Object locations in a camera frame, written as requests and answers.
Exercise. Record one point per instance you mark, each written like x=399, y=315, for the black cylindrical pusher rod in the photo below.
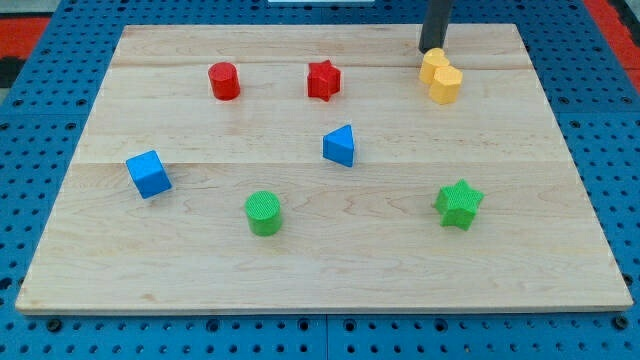
x=435, y=24

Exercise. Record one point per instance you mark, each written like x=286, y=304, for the red star block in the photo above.
x=323, y=80

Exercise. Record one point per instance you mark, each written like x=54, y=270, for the green star block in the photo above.
x=458, y=204

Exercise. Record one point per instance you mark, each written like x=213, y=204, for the yellow heart block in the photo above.
x=433, y=59

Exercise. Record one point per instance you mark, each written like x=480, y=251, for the yellow hexagon block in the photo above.
x=446, y=85

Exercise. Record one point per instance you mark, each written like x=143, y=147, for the blue triangle block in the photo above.
x=339, y=147

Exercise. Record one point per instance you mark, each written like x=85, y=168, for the light wooden board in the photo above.
x=363, y=239

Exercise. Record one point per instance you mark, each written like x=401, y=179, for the red cylinder block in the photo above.
x=224, y=81

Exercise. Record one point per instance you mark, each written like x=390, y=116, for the green cylinder block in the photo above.
x=263, y=212

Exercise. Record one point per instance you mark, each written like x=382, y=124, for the blue cube block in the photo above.
x=148, y=174

